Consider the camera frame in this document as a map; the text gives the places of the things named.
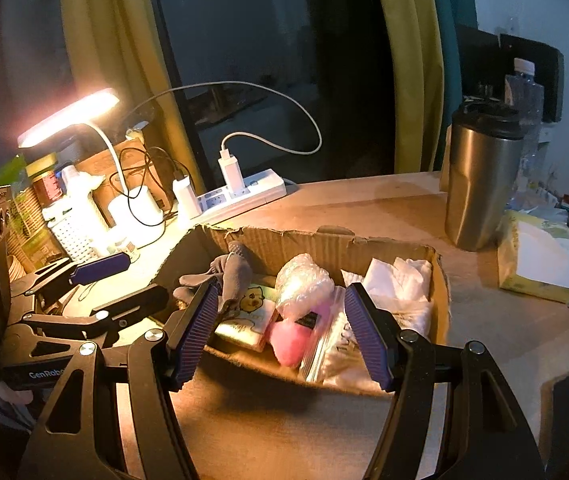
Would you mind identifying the yellow tissue pack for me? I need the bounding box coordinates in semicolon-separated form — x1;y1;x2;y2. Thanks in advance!
497;210;569;305

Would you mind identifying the white waffle cloth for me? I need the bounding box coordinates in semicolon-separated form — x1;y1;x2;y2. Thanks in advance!
322;257;436;393

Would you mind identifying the white charging cable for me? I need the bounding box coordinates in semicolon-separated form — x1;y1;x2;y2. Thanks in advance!
124;82;323;157

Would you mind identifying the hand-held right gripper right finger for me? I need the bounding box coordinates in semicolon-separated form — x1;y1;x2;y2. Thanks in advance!
343;282;548;480

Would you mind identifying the white perforated container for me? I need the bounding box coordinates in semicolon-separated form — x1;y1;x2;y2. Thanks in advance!
43;204;101;264

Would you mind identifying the white power strip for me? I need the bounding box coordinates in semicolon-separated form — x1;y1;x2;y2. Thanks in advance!
197;170;287;226

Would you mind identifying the clear plastic water bottle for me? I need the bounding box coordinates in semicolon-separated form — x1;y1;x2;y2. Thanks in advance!
503;57;546;211

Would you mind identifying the grey glove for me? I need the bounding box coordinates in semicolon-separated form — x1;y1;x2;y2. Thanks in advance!
173;241;254;314

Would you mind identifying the clear zip bag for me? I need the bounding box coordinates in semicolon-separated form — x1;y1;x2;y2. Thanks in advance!
299;285;371;387

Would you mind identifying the white desk lamp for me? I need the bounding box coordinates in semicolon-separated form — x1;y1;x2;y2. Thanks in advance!
17;87;165;232

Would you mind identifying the brown cardboard carton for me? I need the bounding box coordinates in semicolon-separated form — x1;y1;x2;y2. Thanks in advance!
77;137;171;227

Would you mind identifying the green printed box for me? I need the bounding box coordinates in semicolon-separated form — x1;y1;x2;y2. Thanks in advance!
0;155;61;272

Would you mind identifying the pink fluffy pad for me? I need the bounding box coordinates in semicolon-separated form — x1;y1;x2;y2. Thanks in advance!
269;300;336;367

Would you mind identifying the yellow cartoon tissue packet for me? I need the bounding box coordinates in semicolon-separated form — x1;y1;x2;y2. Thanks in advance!
213;285;280;354

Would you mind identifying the tall white USB charger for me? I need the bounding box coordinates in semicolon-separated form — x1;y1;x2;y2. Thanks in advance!
218;149;243;196

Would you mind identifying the brown jar red label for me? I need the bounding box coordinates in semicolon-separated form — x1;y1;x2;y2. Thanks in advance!
29;157;64;209

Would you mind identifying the yellow curtain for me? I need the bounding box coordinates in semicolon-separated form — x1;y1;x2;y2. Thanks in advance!
59;0;206;197
369;0;449;177

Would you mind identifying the stainless steel tumbler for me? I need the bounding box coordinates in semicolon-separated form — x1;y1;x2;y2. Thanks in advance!
445;102;523;252

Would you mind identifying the white plastic bottle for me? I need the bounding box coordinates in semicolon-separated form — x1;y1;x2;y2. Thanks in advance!
59;164;104;211

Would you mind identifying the teal curtain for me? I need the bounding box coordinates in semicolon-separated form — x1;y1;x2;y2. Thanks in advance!
425;0;478;107

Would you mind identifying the torn cardboard box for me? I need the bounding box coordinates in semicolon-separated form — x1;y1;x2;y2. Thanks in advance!
152;224;454;397

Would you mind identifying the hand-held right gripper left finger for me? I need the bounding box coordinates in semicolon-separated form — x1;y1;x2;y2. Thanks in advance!
17;279;221;480

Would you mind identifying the black cable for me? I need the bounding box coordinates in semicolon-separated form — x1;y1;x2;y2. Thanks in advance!
118;146;191;227

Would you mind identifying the black monitor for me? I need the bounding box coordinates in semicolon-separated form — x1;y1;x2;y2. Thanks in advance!
455;22;566;124

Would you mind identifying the bubble wrap bundle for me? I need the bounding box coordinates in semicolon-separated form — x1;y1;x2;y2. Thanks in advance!
274;253;336;320

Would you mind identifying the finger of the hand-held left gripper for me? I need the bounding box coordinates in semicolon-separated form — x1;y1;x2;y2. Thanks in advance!
22;284;170;347
12;252;132;297

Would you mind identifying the small white USB charger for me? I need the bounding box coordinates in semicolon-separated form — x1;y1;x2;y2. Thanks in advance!
172;175;203;220

